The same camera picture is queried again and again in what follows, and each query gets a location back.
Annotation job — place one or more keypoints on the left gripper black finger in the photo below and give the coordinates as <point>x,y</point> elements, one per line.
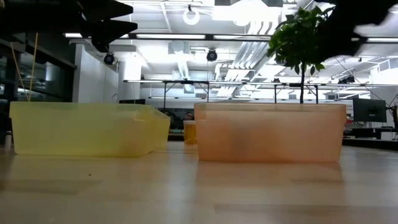
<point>109,9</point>
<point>112,31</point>

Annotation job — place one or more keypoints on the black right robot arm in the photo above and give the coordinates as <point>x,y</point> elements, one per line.
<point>373,11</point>

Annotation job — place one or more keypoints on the yellow translucent plastic bin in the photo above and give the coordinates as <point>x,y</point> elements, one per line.
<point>87,130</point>

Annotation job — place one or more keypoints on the orange translucent plastic bin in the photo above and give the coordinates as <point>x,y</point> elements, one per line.
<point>270,133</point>

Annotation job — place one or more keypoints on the orange pill bottle large cap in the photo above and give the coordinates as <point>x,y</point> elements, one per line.
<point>190,133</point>

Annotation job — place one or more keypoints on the black hanging ceiling device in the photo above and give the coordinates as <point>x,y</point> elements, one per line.
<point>211,55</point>
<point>109,58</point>

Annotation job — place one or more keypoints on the green plant in black pot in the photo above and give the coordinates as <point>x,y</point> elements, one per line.
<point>295,40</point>

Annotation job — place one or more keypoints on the black computer monitor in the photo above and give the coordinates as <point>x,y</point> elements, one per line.
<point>369,110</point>

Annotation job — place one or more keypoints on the round white ceiling lamp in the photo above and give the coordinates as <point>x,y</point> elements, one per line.
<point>191,21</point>

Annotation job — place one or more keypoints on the person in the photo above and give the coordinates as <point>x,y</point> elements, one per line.
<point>189,116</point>

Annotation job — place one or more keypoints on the white object beside table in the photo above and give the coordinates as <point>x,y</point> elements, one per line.
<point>7,140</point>

